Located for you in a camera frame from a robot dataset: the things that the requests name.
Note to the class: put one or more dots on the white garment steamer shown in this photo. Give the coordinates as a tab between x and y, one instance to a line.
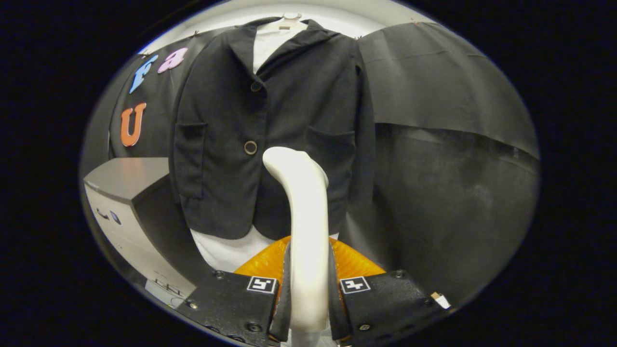
308	231

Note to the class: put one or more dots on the grey cabinet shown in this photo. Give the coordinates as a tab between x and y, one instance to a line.
125	176

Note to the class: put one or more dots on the white mannequin torso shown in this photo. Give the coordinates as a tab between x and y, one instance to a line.
226	253

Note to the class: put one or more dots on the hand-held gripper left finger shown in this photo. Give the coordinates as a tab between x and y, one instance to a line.
282	327

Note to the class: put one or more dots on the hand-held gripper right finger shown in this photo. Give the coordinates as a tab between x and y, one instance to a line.
337	323

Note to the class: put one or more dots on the black jacket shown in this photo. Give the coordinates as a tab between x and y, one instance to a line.
299	96

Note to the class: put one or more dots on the black backdrop cloth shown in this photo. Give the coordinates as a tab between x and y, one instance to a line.
434	72

